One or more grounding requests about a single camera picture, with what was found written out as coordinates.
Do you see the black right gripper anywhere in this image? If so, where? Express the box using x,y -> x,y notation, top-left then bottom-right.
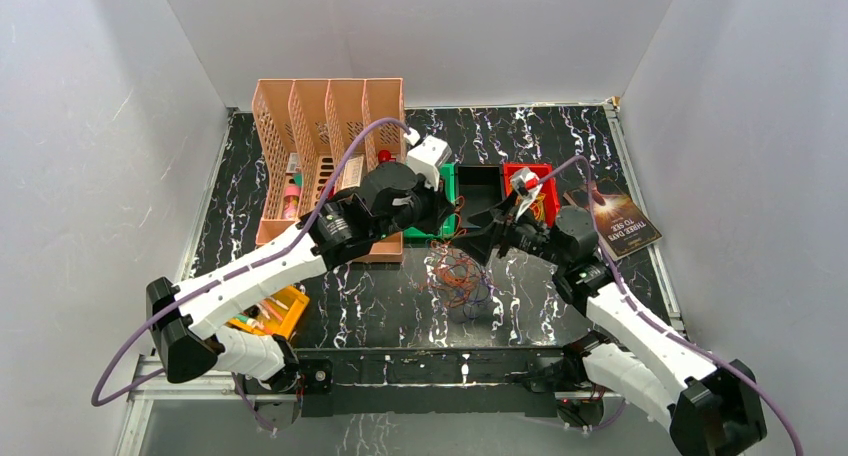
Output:
451,190 -> 569,267

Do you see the orange wire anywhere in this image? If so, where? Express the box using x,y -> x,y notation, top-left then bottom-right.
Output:
413,197 -> 492,309

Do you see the purple wire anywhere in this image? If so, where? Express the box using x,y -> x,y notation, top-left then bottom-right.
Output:
440,250 -> 495,323

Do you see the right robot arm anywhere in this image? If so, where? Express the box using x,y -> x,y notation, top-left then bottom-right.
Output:
453,197 -> 768,455

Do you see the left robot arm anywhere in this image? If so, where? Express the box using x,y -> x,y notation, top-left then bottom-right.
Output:
147,158 -> 454,392

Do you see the green storage bin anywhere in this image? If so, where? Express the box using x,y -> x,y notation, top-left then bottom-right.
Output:
403,163 -> 458,240

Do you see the black storage bin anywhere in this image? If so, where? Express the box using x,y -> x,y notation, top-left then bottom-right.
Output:
455,164 -> 505,236

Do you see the red storage bin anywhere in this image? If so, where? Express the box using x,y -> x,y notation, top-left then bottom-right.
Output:
501,163 -> 561,226

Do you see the white cardboard box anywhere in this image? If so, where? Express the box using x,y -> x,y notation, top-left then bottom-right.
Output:
336,154 -> 367,190

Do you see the dark paperback book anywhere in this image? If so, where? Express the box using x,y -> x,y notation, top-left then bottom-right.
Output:
563,178 -> 662,261

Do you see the pink glue bottle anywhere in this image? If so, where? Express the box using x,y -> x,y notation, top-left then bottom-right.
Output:
282,184 -> 301,220

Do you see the small barcode box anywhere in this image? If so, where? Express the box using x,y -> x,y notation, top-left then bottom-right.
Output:
285,152 -> 300,174

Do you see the beige plastic file organizer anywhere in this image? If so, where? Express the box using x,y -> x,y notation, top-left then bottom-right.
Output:
252,78 -> 405,246

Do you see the yellow tray with pens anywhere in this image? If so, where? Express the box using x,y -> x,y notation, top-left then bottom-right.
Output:
226,286 -> 310,341

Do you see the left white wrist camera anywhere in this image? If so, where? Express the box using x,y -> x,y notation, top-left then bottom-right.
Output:
403,128 -> 452,190

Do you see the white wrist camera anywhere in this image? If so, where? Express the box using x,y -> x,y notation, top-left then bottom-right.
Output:
508,167 -> 544,221
403,128 -> 452,190

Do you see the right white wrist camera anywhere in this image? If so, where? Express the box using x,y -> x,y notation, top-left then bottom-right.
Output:
508,167 -> 544,221

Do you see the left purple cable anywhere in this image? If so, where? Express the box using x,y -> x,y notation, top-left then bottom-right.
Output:
91,116 -> 415,408

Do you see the purple cable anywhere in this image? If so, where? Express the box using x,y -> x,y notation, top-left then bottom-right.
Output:
539,154 -> 804,456
91,116 -> 415,408

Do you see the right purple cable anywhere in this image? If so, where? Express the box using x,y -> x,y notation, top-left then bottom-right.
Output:
539,154 -> 804,456

